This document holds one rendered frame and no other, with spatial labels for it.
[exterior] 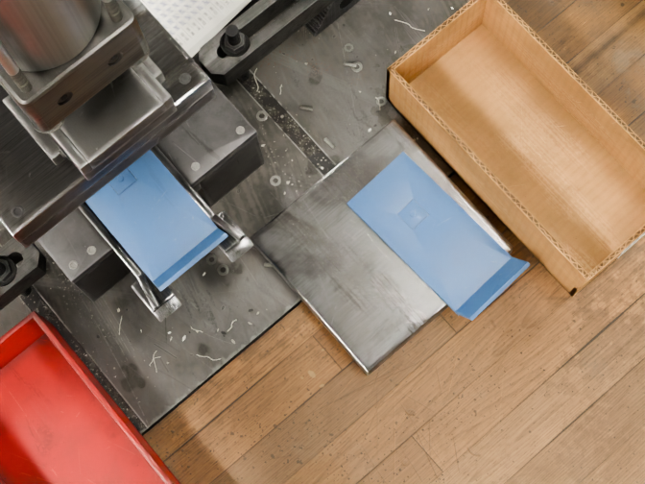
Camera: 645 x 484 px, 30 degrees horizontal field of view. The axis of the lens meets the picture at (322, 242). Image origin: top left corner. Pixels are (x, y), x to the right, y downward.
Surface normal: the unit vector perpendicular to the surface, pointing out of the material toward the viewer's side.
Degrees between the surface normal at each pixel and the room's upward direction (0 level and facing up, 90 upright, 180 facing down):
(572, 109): 90
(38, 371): 0
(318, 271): 0
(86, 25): 90
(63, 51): 90
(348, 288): 0
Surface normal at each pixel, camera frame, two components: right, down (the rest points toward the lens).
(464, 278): -0.04, -0.25
